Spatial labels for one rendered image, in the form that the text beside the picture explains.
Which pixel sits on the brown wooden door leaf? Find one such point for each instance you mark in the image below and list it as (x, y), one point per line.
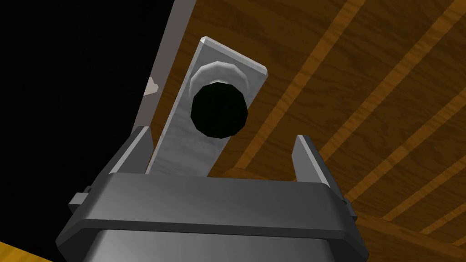
(349, 94)

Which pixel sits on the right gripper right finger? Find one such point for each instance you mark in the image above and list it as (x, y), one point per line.
(308, 164)

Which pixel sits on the black and silver door knob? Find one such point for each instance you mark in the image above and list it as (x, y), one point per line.
(217, 109)

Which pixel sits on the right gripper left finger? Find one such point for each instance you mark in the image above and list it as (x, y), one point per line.
(135, 153)

